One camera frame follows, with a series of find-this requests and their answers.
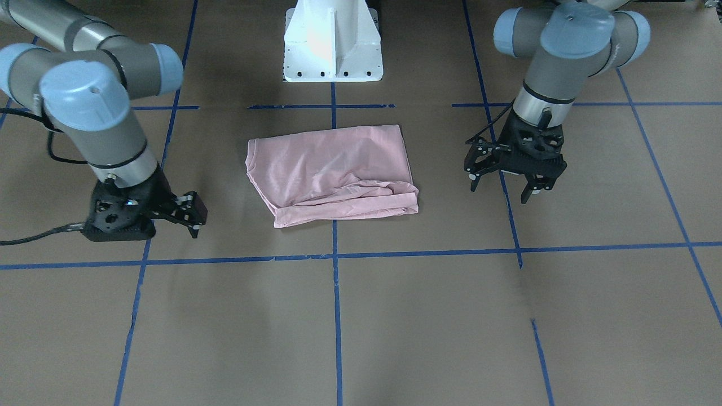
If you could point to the pink Snoopy t-shirt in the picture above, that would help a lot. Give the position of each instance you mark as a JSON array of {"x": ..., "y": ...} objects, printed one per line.
[{"x": 357, "y": 172}]

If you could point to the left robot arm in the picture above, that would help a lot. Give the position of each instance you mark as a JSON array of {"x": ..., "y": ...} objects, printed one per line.
[{"x": 567, "y": 42}]

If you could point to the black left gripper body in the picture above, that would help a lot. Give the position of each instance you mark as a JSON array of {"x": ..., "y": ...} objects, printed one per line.
[{"x": 509, "y": 133}]

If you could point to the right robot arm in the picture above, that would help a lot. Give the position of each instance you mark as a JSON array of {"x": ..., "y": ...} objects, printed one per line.
[{"x": 83, "y": 88}]

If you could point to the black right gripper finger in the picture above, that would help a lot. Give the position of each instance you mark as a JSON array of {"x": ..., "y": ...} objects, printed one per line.
[{"x": 189, "y": 210}]

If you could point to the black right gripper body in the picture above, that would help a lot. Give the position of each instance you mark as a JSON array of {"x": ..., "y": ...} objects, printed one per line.
[{"x": 155, "y": 193}]

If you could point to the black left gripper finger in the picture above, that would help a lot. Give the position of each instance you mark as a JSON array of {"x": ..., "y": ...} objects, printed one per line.
[
  {"x": 535, "y": 183},
  {"x": 484, "y": 157}
]

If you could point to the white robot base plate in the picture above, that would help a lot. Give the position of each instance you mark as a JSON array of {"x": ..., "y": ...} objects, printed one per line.
[{"x": 333, "y": 41}]

